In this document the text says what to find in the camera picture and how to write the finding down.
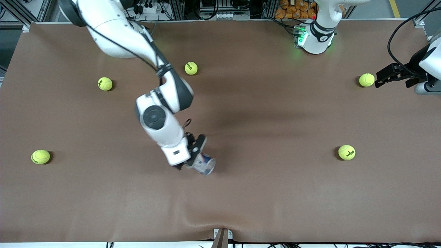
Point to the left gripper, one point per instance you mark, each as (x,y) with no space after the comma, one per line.
(412,68)

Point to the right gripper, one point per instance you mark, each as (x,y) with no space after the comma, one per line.
(190,142)

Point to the aluminium frame profile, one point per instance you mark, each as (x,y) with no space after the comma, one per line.
(425,20)
(20,13)

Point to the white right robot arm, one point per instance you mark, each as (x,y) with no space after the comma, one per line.
(113,34)

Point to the yellow tennis ball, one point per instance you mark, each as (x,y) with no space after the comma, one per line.
(40,156)
(105,83)
(366,80)
(191,68)
(346,152)

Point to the white blue tennis ball can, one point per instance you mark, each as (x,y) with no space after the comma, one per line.
(205,164)

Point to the grey electronics box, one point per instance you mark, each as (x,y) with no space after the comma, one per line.
(224,13)

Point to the grey metal clamp bracket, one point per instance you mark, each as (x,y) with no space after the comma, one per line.
(222,236)

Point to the white power strip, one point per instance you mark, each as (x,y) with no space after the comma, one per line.
(148,8)

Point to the aluminium frame post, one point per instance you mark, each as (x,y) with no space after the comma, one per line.
(177,8)
(269,8)

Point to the brown table cover sheet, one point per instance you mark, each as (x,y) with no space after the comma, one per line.
(275,189)

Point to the orange packets heap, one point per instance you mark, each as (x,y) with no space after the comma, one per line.
(293,10)

